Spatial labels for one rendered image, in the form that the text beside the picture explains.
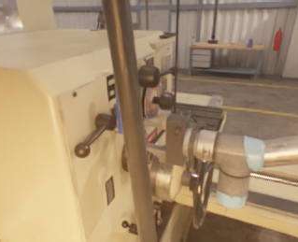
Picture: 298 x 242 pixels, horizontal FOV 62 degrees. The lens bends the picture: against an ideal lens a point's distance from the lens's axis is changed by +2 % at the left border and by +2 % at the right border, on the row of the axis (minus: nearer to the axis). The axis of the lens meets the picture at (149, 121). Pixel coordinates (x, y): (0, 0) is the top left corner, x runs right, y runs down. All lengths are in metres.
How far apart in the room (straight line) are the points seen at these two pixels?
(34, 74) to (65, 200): 0.30
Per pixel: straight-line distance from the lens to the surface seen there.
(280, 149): 0.75
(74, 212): 0.68
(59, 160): 0.59
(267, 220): 1.98
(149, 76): 0.79
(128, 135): 0.21
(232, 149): 0.60
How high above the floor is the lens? 2.01
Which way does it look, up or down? 25 degrees down
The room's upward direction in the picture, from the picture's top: 1 degrees counter-clockwise
